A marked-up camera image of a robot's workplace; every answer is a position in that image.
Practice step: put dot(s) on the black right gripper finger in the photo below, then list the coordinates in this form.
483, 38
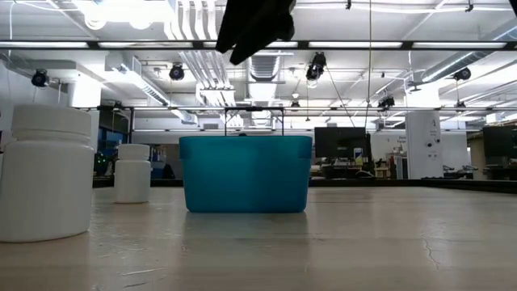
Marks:
268, 24
236, 24

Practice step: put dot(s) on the silver ventilation duct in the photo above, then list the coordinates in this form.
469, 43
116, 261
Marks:
264, 70

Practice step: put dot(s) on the white square pillar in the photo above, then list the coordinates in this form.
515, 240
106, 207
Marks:
424, 145

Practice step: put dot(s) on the black frame bar with lights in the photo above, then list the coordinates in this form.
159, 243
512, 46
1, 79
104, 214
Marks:
406, 45

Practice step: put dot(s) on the black computer monitor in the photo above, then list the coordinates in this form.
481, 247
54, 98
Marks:
337, 141
501, 141

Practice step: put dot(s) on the black table edge rail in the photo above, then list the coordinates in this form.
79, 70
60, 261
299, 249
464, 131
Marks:
404, 183

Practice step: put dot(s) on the white plastic pill bottle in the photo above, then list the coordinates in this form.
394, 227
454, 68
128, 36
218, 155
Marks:
46, 190
132, 178

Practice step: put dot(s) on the blue plastic basket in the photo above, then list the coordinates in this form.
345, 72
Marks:
245, 174

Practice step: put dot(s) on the black ceiling spot lamp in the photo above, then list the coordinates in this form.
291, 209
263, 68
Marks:
176, 72
316, 66
463, 74
386, 102
40, 78

